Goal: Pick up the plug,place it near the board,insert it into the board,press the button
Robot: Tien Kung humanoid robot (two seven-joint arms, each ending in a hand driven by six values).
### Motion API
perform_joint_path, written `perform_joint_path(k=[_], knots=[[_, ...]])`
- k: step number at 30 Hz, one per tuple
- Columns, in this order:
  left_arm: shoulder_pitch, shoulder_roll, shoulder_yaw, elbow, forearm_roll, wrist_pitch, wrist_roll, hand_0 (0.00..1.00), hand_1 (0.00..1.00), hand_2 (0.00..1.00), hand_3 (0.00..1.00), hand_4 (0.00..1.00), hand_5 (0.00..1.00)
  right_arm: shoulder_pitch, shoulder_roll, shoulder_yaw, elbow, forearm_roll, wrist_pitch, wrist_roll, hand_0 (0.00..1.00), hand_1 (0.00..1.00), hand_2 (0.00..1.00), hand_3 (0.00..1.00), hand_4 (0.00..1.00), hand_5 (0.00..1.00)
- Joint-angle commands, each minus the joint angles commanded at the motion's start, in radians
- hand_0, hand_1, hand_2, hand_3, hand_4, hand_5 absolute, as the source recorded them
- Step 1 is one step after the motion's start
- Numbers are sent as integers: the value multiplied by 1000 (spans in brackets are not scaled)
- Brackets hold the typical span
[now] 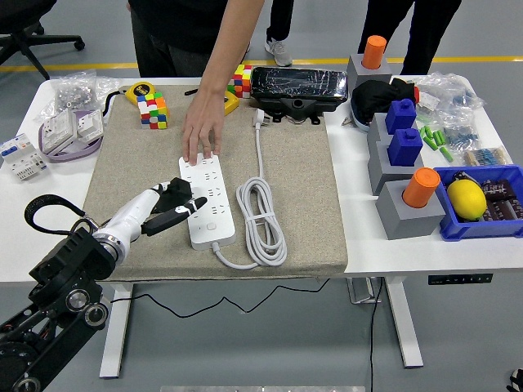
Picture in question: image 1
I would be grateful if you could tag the orange cylinder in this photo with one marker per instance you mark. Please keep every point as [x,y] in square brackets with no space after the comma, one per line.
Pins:
[421,188]
[374,51]

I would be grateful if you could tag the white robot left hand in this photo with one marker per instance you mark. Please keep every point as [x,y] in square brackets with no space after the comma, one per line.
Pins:
[130,212]

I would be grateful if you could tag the beige fabric mat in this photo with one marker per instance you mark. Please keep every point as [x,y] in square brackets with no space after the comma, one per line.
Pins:
[294,183]

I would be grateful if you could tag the round yellow tape measure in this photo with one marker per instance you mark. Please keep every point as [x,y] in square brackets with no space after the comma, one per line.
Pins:
[141,93]

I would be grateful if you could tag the grey metal bracket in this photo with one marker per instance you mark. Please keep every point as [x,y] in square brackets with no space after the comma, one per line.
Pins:
[359,292]

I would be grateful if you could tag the blue peg block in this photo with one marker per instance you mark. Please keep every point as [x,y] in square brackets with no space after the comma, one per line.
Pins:
[404,149]
[400,116]

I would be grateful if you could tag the white wall socket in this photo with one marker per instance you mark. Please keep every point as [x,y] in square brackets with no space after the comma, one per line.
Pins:
[59,130]

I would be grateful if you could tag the black wrapped box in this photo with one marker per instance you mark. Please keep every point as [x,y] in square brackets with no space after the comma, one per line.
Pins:
[298,83]

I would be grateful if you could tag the colourful puzzle cube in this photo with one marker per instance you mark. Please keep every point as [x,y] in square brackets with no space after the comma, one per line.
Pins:
[153,110]
[244,81]

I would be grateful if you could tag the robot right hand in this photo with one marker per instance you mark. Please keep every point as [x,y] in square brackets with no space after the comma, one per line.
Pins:
[518,380]

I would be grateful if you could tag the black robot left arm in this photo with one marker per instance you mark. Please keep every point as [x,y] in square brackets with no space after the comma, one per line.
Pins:
[69,261]

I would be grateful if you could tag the white wall switch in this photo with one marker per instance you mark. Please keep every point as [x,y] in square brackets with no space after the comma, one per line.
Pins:
[90,124]

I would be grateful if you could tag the black cloth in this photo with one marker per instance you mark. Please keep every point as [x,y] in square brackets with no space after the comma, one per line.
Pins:
[372,98]

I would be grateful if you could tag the black hex key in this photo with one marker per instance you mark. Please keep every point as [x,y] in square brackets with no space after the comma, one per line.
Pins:
[192,91]

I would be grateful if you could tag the clear bag of screws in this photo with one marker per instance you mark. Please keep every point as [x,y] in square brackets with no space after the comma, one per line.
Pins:
[73,94]

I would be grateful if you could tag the blue white rounded object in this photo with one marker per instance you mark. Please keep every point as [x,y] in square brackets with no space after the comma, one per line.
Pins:
[361,122]

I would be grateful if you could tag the black office chair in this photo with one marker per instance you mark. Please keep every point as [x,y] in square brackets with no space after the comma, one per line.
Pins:
[20,12]

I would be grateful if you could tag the square yellow tape measure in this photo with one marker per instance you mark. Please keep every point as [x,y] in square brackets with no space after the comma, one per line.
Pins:
[233,102]

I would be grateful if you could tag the blue plastic bin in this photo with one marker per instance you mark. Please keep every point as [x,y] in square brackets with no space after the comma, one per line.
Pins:
[470,230]

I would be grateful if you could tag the clear bag of resistors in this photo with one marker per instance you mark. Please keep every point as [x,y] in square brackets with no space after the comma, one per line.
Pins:
[486,156]

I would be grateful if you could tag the person's left hand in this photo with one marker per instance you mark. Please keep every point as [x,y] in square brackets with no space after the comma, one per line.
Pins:
[204,122]

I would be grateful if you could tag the black plug adapter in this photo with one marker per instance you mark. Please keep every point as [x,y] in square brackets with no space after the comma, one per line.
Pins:
[177,192]

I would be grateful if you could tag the yellow lemon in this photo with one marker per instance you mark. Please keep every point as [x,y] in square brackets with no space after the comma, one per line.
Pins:
[467,200]

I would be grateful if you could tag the white table leg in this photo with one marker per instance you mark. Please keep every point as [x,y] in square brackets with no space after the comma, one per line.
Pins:
[118,335]
[404,326]

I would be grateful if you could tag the black mounting bracket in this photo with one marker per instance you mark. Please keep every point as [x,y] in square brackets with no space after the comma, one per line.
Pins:
[300,105]

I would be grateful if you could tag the white power strip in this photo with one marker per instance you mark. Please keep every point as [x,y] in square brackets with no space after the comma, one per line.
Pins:
[214,228]

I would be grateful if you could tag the person's left forearm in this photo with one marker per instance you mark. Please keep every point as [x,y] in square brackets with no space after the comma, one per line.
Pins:
[229,53]

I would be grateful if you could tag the small green cylinder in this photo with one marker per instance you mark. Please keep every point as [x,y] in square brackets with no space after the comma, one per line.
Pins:
[430,143]
[428,132]
[423,133]
[447,154]
[436,138]
[441,137]

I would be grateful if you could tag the person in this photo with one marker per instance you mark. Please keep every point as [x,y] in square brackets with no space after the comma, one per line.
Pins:
[433,24]
[278,20]
[171,24]

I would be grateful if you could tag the clear bag of blue parts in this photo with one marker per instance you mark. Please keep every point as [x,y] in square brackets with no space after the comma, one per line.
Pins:
[449,92]
[459,134]

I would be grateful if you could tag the black table control panel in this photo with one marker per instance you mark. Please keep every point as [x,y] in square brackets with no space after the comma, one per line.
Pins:
[459,279]

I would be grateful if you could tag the small metal clip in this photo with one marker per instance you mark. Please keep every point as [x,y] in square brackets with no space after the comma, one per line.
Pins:
[347,121]

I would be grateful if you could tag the small black tool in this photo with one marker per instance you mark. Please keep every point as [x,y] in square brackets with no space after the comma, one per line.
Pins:
[461,177]

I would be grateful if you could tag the grey socket block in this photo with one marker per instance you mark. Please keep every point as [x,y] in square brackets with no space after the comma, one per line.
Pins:
[408,224]
[359,73]
[376,130]
[380,171]

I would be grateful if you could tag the white circuit breaker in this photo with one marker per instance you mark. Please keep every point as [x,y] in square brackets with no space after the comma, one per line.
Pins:
[22,157]

